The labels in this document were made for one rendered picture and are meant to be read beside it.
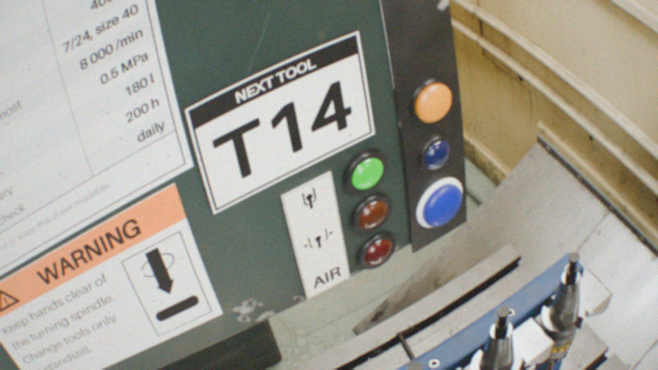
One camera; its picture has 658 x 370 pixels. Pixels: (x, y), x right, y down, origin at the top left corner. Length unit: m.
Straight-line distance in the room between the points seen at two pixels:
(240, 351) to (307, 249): 1.12
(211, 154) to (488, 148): 1.58
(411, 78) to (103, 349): 0.24
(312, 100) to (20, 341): 0.23
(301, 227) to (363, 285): 1.37
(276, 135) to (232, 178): 0.03
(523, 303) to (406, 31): 0.56
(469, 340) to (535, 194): 0.79
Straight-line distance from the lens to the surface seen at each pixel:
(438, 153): 0.51
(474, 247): 1.68
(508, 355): 0.88
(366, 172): 0.48
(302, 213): 0.48
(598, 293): 0.99
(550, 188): 1.68
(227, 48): 0.40
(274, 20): 0.41
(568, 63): 1.54
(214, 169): 0.43
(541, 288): 0.98
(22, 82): 0.37
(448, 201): 0.53
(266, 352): 1.66
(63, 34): 0.36
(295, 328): 1.80
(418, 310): 1.38
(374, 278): 1.86
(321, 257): 0.51
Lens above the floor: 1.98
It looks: 42 degrees down
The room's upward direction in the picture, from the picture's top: 11 degrees counter-clockwise
